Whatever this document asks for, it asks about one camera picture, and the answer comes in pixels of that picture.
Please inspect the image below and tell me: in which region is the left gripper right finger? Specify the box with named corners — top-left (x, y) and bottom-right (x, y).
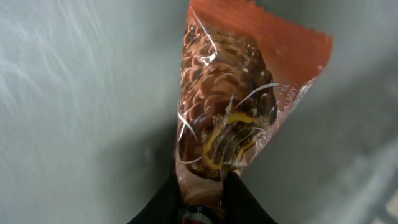
top-left (222, 172), bottom-right (277, 224)

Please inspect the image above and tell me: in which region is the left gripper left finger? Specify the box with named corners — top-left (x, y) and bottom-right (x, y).
top-left (128, 172), bottom-right (183, 224)

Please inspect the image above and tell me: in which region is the orange snack bar wrapper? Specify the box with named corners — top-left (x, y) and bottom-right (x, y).
top-left (175, 0), bottom-right (333, 212)

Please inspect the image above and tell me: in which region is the grey plastic basket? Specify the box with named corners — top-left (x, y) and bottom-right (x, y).
top-left (1, 0), bottom-right (397, 223)

